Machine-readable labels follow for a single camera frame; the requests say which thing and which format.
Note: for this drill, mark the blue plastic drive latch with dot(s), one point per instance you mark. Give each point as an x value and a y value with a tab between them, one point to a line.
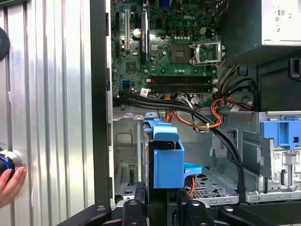
270	131

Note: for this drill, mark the grey power supply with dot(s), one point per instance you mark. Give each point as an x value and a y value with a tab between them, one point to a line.
242	28

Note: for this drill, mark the silver optical drive cage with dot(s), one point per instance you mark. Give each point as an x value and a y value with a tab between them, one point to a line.
249	146

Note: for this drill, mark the black expansion slot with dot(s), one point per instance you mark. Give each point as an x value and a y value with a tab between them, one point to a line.
116	35

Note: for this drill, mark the CPU socket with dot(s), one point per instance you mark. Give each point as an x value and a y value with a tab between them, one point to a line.
179	53

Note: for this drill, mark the black round knob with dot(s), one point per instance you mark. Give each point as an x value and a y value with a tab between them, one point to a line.
3	43

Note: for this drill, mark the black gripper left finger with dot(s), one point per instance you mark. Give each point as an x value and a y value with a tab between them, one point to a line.
131	214

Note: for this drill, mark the white expansion slot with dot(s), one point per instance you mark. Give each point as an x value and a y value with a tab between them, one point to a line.
127	30

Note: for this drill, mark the black plastic fan shroud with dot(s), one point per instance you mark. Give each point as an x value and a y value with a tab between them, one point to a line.
275	89

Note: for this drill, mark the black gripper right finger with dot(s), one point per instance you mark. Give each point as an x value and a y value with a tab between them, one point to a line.
195	214

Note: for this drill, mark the silver disk bay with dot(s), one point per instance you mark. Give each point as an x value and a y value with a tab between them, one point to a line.
127	146

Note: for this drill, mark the black RAM slot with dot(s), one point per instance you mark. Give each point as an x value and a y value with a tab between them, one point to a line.
181	79
181	88

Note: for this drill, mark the black PC case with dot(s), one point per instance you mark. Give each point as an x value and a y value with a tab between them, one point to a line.
100	94

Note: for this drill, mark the person hand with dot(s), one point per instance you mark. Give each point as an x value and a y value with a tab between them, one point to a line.
11	186

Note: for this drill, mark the black graphics card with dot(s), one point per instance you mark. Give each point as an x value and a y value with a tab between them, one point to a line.
144	40

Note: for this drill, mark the metal socket cover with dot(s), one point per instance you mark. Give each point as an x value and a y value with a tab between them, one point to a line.
208	43

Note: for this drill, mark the hard disk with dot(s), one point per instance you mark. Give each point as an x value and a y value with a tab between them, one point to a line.
168	169

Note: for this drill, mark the green motherboard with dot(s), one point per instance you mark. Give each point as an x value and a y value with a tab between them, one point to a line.
160	28

